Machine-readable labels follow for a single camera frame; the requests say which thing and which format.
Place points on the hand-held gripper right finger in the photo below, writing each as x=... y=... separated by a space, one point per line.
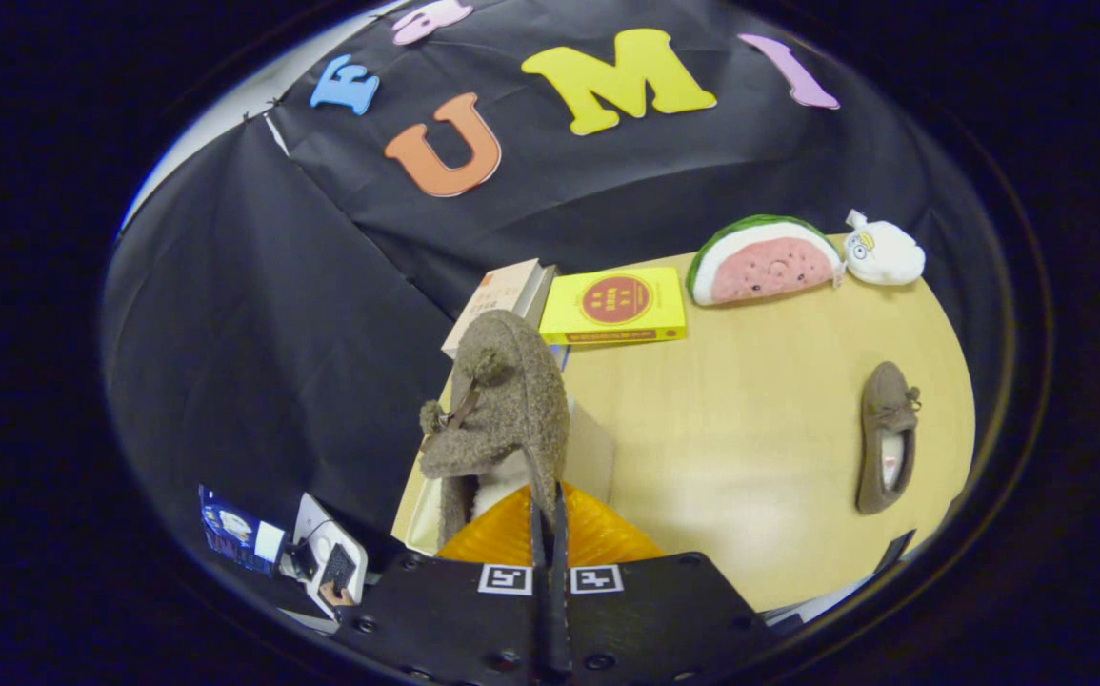
x=654 y=619

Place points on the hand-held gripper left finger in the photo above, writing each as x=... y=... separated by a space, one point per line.
x=454 y=619

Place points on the beige storage box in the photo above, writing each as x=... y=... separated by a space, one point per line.
x=592 y=457

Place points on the brown fuzzy shoe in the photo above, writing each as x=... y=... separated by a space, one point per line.
x=511 y=381
x=883 y=410

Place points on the blue printed box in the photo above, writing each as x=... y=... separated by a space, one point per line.
x=230 y=529

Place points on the white plastic device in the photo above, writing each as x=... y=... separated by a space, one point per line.
x=316 y=519

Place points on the small black panel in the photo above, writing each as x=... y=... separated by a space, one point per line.
x=894 y=553

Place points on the blue book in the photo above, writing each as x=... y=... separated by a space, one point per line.
x=561 y=355

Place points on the yellow book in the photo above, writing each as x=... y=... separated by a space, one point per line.
x=616 y=305

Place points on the white book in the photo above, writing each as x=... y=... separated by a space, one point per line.
x=542 y=291

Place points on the black backdrop cloth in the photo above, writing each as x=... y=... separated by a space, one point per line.
x=273 y=314

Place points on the watermelon slice plush toy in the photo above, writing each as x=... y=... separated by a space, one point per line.
x=764 y=267

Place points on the white plush toy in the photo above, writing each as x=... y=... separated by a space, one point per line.
x=888 y=257

